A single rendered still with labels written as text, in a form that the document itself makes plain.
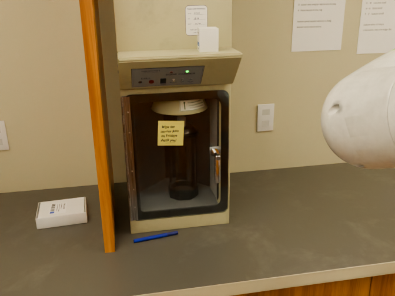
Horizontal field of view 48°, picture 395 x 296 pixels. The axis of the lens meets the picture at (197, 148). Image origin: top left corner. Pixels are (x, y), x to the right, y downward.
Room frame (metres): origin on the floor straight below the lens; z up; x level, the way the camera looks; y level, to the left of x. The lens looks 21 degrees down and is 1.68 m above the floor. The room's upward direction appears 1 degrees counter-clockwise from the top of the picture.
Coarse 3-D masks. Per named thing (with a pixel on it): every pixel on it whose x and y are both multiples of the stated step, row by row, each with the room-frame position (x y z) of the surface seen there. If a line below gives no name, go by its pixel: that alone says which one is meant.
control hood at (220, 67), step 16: (224, 48) 1.24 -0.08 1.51; (128, 64) 1.11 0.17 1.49; (144, 64) 1.11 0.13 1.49; (160, 64) 1.12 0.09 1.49; (176, 64) 1.13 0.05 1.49; (192, 64) 1.14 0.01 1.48; (208, 64) 1.15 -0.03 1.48; (224, 64) 1.16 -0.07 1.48; (128, 80) 1.16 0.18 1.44; (208, 80) 1.21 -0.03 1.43; (224, 80) 1.22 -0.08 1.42
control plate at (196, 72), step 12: (132, 72) 1.13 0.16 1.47; (144, 72) 1.14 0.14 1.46; (156, 72) 1.15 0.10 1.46; (168, 72) 1.15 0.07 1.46; (180, 72) 1.16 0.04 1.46; (192, 72) 1.17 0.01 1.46; (132, 84) 1.17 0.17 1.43; (144, 84) 1.18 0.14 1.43; (156, 84) 1.18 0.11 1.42; (168, 84) 1.19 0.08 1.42; (180, 84) 1.20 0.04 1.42
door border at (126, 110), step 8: (128, 104) 1.20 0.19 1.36; (128, 112) 1.20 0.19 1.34; (128, 120) 1.20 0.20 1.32; (128, 128) 1.20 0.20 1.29; (128, 136) 1.20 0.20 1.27; (128, 144) 1.20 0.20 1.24; (128, 152) 1.20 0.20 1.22; (128, 160) 1.20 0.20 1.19; (128, 168) 1.20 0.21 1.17; (128, 176) 1.19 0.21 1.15; (128, 192) 1.19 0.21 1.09; (136, 200) 1.20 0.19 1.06; (136, 208) 1.20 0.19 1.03; (136, 216) 1.20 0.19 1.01
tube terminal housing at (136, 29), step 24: (120, 0) 1.21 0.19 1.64; (144, 0) 1.22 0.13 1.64; (168, 0) 1.23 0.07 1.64; (192, 0) 1.24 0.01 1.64; (216, 0) 1.26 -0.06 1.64; (120, 24) 1.21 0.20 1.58; (144, 24) 1.22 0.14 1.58; (168, 24) 1.23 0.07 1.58; (216, 24) 1.26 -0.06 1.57; (120, 48) 1.21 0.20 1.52; (144, 48) 1.22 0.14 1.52; (168, 48) 1.23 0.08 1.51; (192, 48) 1.24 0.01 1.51; (120, 96) 1.21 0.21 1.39; (192, 216) 1.24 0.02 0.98; (216, 216) 1.26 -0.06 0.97
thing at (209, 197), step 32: (128, 96) 1.20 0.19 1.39; (160, 96) 1.21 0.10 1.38; (192, 96) 1.23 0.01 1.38; (224, 96) 1.25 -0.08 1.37; (192, 128) 1.23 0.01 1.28; (224, 128) 1.25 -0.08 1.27; (160, 160) 1.21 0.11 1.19; (192, 160) 1.23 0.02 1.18; (224, 160) 1.25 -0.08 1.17; (160, 192) 1.21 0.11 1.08; (192, 192) 1.23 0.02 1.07; (224, 192) 1.25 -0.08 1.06
